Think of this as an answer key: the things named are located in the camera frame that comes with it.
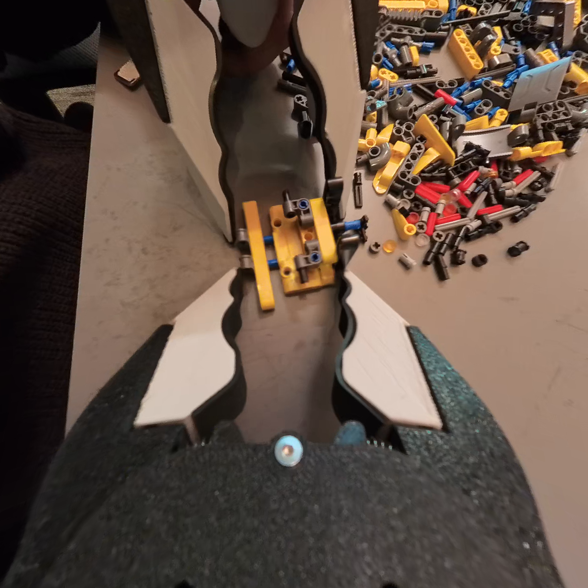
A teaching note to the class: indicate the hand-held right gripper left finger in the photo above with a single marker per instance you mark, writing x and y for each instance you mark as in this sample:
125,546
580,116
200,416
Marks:
188,372

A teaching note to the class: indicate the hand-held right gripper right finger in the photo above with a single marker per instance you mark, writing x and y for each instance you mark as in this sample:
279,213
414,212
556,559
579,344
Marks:
386,367

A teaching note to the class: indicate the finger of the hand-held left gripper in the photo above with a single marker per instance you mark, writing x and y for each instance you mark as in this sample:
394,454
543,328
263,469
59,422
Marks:
340,69
183,82

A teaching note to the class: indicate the yellow toy beam with pins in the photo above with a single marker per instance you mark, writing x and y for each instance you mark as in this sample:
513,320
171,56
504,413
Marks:
259,275

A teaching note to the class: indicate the yellow toy brick frame assembly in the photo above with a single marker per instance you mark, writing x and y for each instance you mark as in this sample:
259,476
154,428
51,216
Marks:
294,280

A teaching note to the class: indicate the person's left hand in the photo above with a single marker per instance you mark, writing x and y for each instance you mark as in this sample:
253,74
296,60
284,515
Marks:
262,57

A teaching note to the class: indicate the small brown rectangular object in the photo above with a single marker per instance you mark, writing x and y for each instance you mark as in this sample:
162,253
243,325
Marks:
127,76

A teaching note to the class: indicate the light grey toy pin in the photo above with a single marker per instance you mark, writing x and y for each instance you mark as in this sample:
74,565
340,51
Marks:
407,261

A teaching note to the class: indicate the clear orange round stud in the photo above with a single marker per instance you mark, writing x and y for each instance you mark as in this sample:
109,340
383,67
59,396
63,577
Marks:
389,246

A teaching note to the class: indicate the black toy angle connector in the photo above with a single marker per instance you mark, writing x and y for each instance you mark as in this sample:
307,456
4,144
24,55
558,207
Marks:
358,190

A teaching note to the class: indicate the pile of toy building parts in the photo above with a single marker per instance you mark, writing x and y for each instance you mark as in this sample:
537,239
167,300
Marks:
459,115

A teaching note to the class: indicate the small black toy bush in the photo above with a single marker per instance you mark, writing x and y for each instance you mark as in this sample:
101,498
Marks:
479,260

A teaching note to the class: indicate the black toy pin connector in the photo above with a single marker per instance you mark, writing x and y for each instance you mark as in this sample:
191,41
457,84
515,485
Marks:
518,248

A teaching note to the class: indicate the person's dark knit sweater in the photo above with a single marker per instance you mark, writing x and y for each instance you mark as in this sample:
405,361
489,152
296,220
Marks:
36,275

